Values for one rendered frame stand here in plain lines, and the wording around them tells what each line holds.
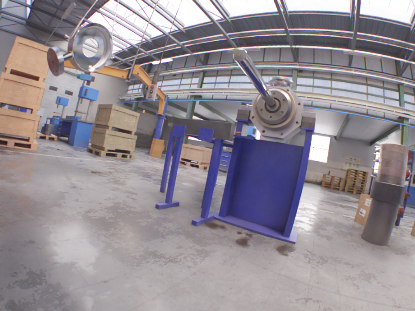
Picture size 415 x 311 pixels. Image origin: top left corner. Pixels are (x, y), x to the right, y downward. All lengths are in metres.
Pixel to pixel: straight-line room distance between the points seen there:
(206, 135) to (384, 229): 2.10
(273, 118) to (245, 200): 0.83
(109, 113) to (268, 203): 4.31
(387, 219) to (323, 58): 8.15
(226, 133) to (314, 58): 8.27
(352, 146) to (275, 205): 11.98
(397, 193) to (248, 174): 1.64
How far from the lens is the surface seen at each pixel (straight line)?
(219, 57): 11.11
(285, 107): 1.62
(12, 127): 4.35
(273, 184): 1.84
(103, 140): 5.07
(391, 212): 2.37
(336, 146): 13.40
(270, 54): 10.01
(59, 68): 1.34
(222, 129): 1.60
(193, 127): 1.75
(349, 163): 13.42
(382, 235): 2.40
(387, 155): 2.38
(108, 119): 5.12
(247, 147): 1.91
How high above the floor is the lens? 0.59
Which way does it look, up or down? 1 degrees down
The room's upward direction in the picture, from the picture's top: 11 degrees clockwise
